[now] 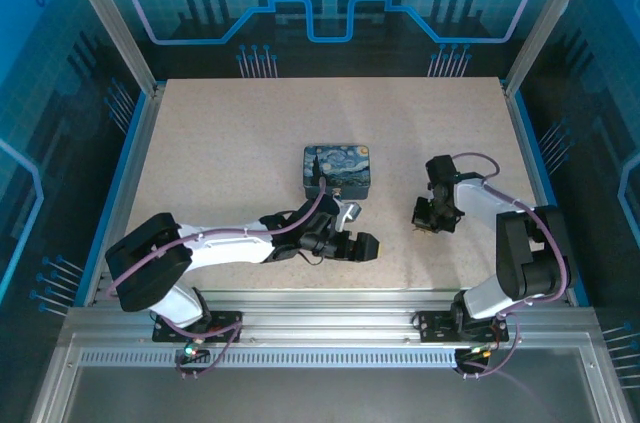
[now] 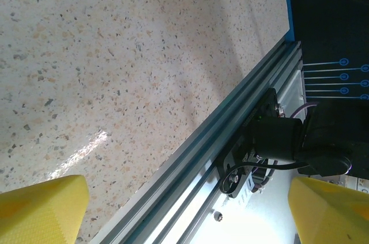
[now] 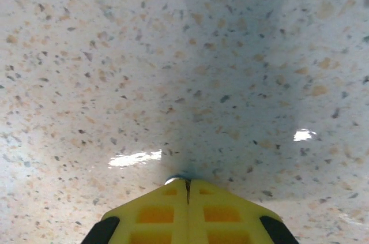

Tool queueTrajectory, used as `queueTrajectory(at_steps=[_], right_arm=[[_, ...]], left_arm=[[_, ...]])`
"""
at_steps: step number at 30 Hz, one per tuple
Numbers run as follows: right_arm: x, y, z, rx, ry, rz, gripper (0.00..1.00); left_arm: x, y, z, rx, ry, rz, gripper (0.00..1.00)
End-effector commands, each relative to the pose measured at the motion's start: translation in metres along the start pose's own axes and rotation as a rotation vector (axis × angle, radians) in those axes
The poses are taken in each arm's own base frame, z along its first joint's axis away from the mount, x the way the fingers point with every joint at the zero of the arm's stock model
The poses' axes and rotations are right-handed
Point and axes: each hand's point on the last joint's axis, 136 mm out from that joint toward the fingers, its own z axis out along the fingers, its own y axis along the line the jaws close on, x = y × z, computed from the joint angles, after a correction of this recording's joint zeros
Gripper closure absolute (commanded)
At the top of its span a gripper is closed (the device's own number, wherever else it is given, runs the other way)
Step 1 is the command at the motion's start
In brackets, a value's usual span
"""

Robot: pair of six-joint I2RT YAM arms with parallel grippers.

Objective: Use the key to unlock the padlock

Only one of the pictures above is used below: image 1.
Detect starry night print tin box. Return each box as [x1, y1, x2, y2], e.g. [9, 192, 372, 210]
[302, 143, 373, 200]

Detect aluminium front beam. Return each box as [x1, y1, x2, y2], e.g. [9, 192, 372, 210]
[58, 287, 604, 350]

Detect small LED connector board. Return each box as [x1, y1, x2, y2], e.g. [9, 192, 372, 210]
[457, 344, 496, 364]
[175, 346, 210, 365]

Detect grey metal panel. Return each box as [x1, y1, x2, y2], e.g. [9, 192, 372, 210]
[29, 366, 631, 423]

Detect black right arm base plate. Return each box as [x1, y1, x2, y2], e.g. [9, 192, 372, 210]
[415, 311, 511, 344]

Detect aluminium side rail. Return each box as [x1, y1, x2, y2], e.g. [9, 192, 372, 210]
[502, 85, 586, 307]
[82, 85, 164, 307]

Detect slotted aluminium cable duct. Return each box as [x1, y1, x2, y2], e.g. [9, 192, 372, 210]
[78, 348, 462, 369]

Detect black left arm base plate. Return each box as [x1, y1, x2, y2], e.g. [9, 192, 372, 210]
[152, 310, 244, 344]

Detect aluminium frame post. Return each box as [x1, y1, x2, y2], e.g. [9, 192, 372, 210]
[53, 0, 166, 97]
[501, 0, 604, 97]

